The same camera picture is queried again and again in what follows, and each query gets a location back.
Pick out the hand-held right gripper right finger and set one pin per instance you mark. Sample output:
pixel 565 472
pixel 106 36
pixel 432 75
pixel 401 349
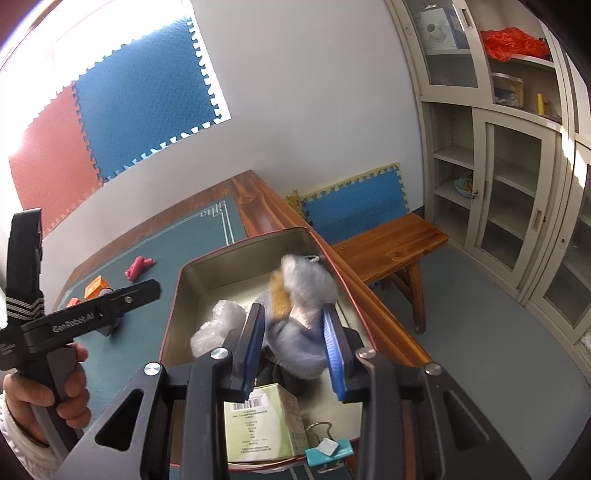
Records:
pixel 333 357

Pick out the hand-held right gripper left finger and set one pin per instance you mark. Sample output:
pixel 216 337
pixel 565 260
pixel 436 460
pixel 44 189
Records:
pixel 253 344

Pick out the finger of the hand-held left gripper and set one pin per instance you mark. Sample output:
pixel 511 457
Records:
pixel 25 249
pixel 134 291

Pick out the metal tin container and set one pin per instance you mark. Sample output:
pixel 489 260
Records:
pixel 207 277

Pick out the grey plastic bag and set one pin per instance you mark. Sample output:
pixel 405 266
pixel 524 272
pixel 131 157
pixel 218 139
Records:
pixel 309 281

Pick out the person's left forearm white sleeve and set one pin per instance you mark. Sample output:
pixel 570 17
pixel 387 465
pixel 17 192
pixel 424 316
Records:
pixel 21 450

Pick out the pink plastic item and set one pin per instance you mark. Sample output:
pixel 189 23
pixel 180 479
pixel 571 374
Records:
pixel 137 267

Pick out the small orange piece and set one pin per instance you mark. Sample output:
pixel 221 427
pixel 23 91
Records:
pixel 73 302

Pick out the small orange box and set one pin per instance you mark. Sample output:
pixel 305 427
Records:
pixel 96 287

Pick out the clear crumpled plastic bag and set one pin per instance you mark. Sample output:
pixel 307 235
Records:
pixel 217 323

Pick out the dark cloth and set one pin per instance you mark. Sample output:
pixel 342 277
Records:
pixel 288 381

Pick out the green table mat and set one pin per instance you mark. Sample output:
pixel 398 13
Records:
pixel 184 235

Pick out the green and white carton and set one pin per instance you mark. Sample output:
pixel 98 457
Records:
pixel 258 424

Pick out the red foam mat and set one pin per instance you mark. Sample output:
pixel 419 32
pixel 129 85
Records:
pixel 51 157

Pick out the teal binder clip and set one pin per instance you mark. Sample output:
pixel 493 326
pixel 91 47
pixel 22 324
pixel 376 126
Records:
pixel 330 454

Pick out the wooden bench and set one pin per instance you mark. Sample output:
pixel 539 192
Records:
pixel 388 244

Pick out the yellow foam mat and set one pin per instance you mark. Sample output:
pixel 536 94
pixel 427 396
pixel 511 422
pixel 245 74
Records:
pixel 293 201

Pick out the blue foam mat beige border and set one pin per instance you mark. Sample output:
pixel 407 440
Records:
pixel 355 203

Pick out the large blue foam mat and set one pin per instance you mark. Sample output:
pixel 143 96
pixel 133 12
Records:
pixel 147 97

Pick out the blue bowl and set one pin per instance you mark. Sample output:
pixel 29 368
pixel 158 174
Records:
pixel 464 187

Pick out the beige glass door cabinet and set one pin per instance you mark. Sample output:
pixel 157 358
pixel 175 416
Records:
pixel 521 194

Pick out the clear storage box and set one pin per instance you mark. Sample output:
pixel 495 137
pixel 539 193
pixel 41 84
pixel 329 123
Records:
pixel 507 90

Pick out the small yellow box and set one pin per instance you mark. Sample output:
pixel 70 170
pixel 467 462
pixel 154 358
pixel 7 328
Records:
pixel 540 104

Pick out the white appliance box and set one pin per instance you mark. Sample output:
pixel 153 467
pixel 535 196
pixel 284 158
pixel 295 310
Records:
pixel 438 30

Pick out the orange plastic bag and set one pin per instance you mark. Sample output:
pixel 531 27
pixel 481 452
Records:
pixel 512 44

